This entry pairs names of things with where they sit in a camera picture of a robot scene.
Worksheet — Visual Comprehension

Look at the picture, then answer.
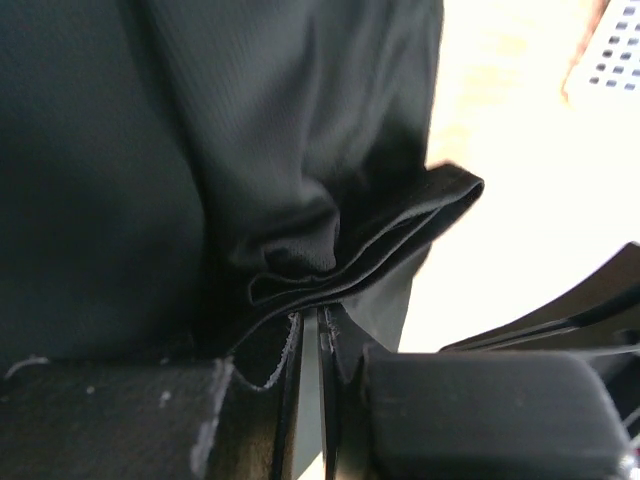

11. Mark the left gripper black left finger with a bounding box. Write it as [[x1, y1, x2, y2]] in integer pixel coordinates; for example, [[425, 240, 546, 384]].
[[227, 313, 303, 479]]

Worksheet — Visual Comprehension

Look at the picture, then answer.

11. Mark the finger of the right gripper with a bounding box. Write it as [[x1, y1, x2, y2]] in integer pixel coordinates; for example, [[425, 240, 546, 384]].
[[449, 294, 639, 353], [443, 242, 639, 351]]

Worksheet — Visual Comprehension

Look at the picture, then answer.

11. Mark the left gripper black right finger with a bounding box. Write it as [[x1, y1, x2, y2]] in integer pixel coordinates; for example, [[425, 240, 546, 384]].
[[318, 305, 385, 479]]

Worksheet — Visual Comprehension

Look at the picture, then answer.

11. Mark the black t shirt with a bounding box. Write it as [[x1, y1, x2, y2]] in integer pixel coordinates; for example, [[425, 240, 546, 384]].
[[1, 1, 483, 368]]

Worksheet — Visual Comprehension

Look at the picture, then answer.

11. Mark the white plastic basket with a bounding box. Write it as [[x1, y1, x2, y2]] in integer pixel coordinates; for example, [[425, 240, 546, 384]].
[[565, 1, 639, 115]]

